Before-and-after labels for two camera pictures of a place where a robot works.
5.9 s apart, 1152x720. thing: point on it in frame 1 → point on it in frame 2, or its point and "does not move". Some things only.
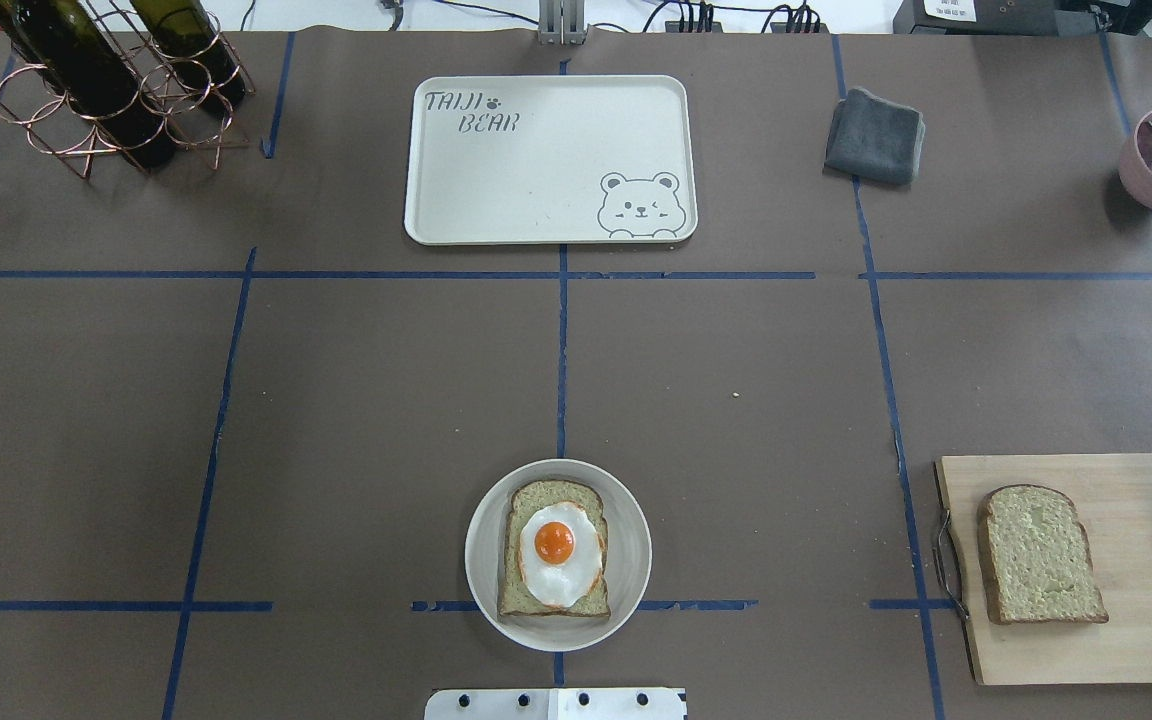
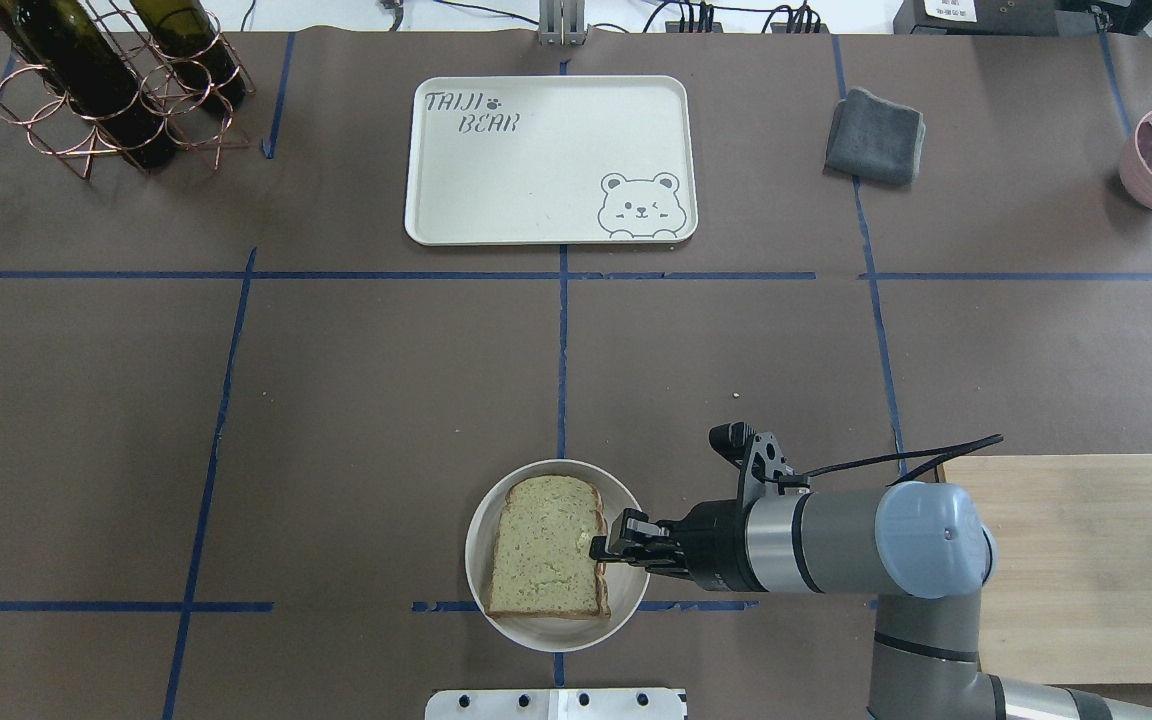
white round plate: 557,554 does not move
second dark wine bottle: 185,31 does not move
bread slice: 1035,557 → 541,564
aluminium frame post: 562,22 does not move
